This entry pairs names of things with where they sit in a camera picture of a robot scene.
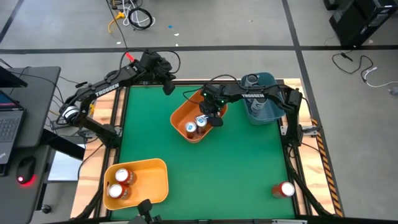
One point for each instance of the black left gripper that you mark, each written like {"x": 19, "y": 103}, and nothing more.
{"x": 164, "y": 70}

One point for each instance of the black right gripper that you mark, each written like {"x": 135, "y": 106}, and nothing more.
{"x": 214, "y": 102}

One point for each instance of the silver blue Red Bull can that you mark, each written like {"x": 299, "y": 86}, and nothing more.
{"x": 190, "y": 127}
{"x": 201, "y": 122}

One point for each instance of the orange plastic bin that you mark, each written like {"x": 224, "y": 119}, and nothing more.
{"x": 180, "y": 121}

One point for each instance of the yellow plastic bin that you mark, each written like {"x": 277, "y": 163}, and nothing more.
{"x": 149, "y": 183}

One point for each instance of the orange Fanta can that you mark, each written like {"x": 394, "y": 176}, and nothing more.
{"x": 284, "y": 189}
{"x": 122, "y": 175}
{"x": 116, "y": 191}

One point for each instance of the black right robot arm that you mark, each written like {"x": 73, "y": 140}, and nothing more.
{"x": 258, "y": 95}

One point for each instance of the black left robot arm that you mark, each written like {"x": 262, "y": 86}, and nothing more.
{"x": 107, "y": 88}

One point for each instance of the red tag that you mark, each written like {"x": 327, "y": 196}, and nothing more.
{"x": 129, "y": 57}

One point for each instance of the teal plastic bin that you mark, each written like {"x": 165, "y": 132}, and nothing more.
{"x": 273, "y": 115}

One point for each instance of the yellow black hazard strip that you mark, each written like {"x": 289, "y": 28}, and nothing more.
{"x": 326, "y": 168}

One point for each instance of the black desk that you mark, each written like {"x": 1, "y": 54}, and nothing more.
{"x": 40, "y": 99}

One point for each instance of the black laptop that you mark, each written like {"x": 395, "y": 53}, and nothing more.
{"x": 7, "y": 130}
{"x": 11, "y": 79}

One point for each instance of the black computer mouse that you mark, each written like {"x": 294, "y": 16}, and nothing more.
{"x": 26, "y": 169}

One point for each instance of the black computer tower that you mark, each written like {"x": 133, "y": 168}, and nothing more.
{"x": 363, "y": 21}

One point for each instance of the black aluminium table frame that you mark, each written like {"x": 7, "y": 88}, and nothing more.
{"x": 186, "y": 84}

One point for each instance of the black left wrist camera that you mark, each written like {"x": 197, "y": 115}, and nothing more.
{"x": 149, "y": 59}

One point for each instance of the black table-level camera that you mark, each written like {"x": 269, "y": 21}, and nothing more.
{"x": 144, "y": 208}

